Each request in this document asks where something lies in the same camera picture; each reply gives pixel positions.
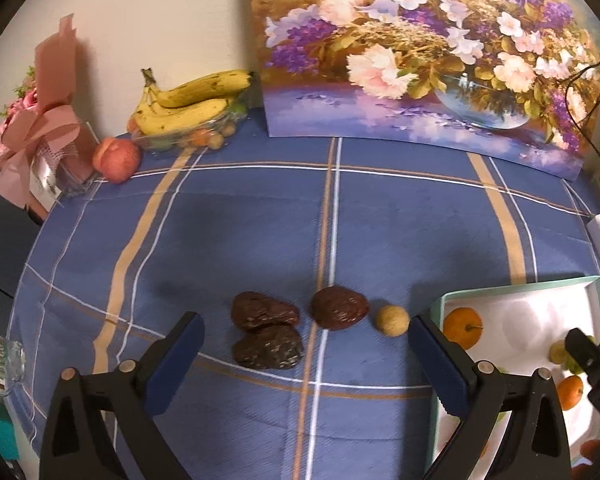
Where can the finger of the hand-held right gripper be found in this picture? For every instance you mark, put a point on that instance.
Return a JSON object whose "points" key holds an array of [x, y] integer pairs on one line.
{"points": [[582, 350]]}

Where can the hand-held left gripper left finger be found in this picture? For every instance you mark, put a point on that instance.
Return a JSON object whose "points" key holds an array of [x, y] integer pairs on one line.
{"points": [[177, 355]]}

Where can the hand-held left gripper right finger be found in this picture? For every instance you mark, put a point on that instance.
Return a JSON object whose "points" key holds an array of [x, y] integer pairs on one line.
{"points": [[437, 360]]}

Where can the white box with teal rim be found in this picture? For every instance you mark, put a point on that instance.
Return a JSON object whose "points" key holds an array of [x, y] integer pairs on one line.
{"points": [[520, 320]]}

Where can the brown dried date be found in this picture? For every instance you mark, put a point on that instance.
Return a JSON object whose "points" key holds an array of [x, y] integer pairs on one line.
{"points": [[260, 310], [267, 347], [339, 308]]}

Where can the blue plaid tablecloth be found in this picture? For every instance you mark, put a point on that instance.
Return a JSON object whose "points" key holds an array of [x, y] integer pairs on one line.
{"points": [[405, 220]]}

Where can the clear glass mug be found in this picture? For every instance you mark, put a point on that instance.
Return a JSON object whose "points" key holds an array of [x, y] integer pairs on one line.
{"points": [[0, 360]]}

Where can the teal plastic basket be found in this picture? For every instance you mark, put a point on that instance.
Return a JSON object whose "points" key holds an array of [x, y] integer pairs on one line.
{"points": [[5, 432]]}

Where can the red apple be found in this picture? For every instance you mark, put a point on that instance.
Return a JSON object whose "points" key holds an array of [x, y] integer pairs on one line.
{"points": [[125, 160]]}

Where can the clear plastic fruit container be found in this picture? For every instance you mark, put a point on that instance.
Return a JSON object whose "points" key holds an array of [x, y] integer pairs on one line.
{"points": [[200, 135]]}

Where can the yellow banana bunch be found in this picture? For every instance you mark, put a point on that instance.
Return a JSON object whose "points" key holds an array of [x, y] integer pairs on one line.
{"points": [[190, 105]]}

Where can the pink wrapped flower bouquet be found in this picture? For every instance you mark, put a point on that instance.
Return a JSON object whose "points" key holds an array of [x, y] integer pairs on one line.
{"points": [[45, 130]]}

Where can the flower painting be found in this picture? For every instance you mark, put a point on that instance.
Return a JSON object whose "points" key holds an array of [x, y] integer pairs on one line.
{"points": [[405, 45]]}

